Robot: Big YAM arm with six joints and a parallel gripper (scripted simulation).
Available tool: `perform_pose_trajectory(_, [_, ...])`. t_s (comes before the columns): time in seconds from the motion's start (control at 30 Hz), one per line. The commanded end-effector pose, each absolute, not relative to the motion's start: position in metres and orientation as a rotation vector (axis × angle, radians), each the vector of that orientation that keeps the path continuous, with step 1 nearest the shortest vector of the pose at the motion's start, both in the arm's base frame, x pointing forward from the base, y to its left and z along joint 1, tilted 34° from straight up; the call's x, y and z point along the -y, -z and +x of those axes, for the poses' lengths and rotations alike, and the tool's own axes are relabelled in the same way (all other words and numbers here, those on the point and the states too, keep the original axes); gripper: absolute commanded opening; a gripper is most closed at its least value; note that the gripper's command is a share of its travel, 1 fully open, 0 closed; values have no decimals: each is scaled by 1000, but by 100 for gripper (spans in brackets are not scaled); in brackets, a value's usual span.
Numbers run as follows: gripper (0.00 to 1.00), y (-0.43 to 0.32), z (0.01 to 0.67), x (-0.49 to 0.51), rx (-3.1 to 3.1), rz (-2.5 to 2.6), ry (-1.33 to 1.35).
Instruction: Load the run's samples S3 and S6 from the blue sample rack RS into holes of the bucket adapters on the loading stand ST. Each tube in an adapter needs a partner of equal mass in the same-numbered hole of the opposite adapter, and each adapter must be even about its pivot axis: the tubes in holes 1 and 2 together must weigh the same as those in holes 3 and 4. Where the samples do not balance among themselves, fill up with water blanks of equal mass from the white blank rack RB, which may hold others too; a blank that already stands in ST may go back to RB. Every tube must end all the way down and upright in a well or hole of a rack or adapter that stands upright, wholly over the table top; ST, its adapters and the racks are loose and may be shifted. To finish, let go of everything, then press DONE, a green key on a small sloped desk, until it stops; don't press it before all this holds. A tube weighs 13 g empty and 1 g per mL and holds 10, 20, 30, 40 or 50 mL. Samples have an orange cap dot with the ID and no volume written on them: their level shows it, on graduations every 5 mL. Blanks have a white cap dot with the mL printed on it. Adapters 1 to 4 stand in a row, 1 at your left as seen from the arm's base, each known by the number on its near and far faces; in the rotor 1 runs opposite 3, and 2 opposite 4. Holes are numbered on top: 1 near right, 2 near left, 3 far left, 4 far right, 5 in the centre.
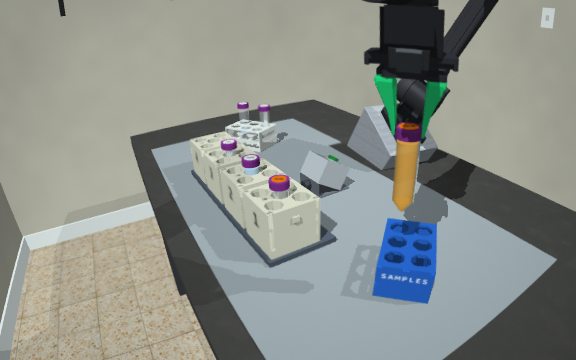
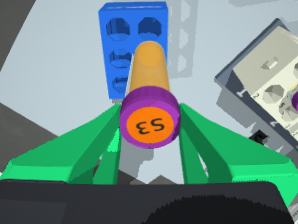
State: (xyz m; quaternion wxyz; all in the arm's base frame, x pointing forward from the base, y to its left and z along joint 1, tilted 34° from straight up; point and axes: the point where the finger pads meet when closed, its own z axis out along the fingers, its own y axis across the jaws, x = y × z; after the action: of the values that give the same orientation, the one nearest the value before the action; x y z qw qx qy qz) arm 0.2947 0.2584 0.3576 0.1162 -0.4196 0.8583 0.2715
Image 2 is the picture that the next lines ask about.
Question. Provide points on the grey flat mat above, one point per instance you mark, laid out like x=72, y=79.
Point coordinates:
x=54, y=74

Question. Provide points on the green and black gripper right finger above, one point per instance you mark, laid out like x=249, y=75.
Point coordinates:
x=230, y=157

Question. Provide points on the dark grey flat base plate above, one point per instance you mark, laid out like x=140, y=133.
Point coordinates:
x=229, y=79

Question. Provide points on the blue sample rack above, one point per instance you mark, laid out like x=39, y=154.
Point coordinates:
x=118, y=50

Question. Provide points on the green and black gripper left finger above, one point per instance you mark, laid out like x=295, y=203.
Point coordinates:
x=72, y=156

